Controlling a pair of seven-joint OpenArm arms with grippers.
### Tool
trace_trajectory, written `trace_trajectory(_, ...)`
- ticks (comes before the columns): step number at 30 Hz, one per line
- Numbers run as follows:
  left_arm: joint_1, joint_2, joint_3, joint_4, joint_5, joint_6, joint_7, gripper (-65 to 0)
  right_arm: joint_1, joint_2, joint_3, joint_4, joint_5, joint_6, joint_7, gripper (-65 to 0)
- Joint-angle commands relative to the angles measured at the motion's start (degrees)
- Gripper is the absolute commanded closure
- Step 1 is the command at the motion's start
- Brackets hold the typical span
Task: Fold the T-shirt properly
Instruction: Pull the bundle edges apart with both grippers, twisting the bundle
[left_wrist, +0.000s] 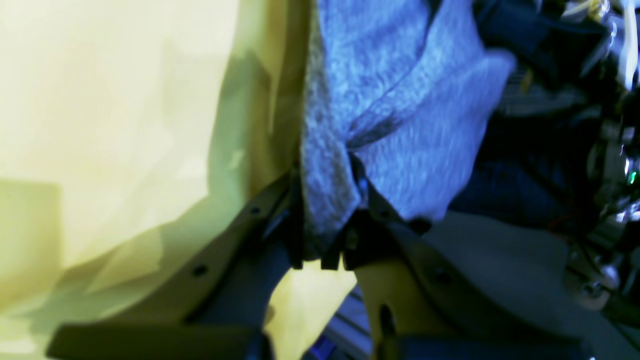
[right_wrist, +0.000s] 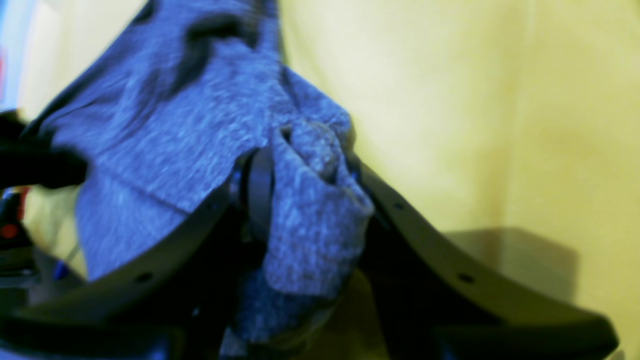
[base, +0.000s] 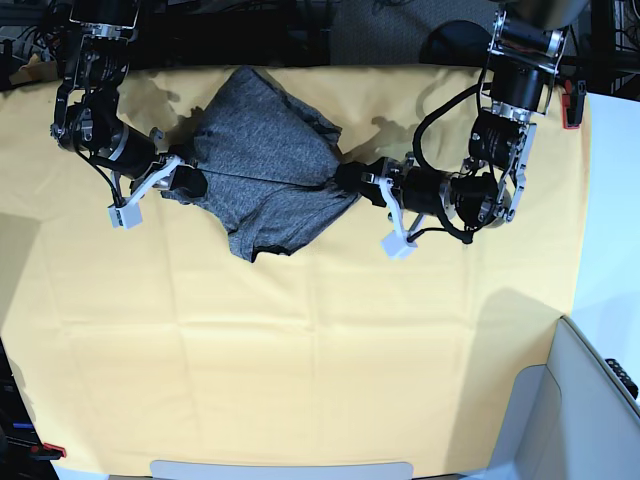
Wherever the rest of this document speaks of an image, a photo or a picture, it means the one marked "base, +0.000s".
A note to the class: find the red black clamp right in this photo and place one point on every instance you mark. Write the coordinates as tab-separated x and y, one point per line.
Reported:
573	100

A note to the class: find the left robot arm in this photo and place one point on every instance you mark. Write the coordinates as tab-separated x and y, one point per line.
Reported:
518	76

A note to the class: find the black round chair base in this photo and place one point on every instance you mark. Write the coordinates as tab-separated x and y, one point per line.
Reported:
458	43

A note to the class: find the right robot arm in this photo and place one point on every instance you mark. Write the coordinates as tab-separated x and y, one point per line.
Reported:
96	62

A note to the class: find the yellow table cloth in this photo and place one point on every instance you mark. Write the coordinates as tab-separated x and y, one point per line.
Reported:
156	343

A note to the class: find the black remote control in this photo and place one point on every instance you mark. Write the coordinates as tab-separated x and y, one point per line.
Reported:
624	377

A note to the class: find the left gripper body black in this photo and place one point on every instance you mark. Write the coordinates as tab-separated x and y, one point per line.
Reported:
419	190

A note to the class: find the red black clamp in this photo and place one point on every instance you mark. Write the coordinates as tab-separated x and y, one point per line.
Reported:
573	100
46	452

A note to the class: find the red black clamp left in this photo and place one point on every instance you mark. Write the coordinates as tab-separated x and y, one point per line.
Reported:
46	452

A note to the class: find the grey long-sleeve shirt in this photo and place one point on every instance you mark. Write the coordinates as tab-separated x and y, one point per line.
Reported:
269	161

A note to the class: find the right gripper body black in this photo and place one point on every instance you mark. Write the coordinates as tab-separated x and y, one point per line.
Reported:
128	152

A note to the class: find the grey plate at edge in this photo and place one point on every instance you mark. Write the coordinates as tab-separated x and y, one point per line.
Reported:
161	469

